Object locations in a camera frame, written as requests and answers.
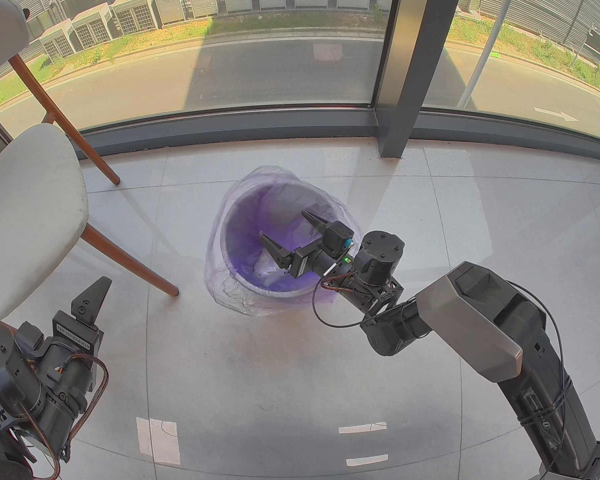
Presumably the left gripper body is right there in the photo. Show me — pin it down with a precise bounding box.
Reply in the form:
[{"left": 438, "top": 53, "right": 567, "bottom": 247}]
[{"left": 30, "top": 310, "right": 106, "bottom": 450}]

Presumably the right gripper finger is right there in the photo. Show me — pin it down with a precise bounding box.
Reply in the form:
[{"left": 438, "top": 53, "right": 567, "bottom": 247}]
[
  {"left": 258, "top": 231, "right": 294, "bottom": 270},
  {"left": 301, "top": 210, "right": 332, "bottom": 237}
]

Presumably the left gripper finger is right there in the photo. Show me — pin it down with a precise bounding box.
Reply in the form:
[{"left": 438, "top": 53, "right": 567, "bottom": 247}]
[{"left": 69, "top": 276, "right": 113, "bottom": 335}]

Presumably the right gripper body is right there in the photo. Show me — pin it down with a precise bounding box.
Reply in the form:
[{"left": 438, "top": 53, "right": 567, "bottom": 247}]
[{"left": 288, "top": 244, "right": 357, "bottom": 281}]

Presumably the grey trash bin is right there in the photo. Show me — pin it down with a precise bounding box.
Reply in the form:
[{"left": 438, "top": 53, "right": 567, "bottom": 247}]
[{"left": 220, "top": 180, "right": 354, "bottom": 302}]

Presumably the purple plastic bag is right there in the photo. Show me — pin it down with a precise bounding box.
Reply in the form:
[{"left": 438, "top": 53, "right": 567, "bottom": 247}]
[{"left": 203, "top": 165, "right": 367, "bottom": 318}]

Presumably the crumpled white paper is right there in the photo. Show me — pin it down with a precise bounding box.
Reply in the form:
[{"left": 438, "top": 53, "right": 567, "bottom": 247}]
[{"left": 252, "top": 255, "right": 287, "bottom": 287}]

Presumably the white cushioned wooden chair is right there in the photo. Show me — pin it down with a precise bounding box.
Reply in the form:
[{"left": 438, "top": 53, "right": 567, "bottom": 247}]
[{"left": 0, "top": 0, "right": 180, "bottom": 327}]

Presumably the window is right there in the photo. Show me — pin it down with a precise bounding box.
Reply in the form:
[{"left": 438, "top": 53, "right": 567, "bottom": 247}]
[{"left": 0, "top": 0, "right": 600, "bottom": 161}]

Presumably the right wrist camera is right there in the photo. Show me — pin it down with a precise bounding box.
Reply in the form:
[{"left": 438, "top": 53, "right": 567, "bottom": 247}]
[{"left": 321, "top": 221, "right": 356, "bottom": 260}]

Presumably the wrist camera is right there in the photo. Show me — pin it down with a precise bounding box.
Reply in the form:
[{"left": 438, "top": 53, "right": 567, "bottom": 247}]
[
  {"left": 321, "top": 221, "right": 356, "bottom": 260},
  {"left": 14, "top": 320, "right": 47, "bottom": 365}
]

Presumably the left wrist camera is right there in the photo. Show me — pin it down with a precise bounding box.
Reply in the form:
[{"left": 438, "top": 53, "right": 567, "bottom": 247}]
[{"left": 14, "top": 320, "right": 47, "bottom": 365}]

